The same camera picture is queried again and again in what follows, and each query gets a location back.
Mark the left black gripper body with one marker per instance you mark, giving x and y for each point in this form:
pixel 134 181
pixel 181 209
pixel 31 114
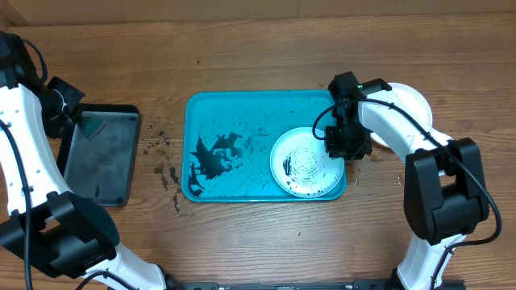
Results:
pixel 61 100

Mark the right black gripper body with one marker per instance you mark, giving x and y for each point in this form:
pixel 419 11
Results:
pixel 352 140

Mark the white plate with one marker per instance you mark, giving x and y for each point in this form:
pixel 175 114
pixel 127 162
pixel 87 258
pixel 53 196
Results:
pixel 411 104

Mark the dark green sponge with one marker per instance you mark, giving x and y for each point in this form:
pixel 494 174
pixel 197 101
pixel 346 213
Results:
pixel 90 127

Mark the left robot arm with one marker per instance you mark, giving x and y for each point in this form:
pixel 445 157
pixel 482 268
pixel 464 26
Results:
pixel 51 228

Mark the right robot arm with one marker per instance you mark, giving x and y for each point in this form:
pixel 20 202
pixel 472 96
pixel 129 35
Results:
pixel 444 189

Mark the black water tray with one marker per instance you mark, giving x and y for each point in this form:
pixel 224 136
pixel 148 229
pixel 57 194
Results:
pixel 101 169

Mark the teal plastic tray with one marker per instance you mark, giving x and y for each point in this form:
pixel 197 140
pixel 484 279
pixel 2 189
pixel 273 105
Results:
pixel 229 135

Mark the light blue rimmed plate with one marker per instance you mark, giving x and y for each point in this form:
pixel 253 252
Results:
pixel 303 169

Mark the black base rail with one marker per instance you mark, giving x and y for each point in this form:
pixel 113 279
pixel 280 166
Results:
pixel 354 285

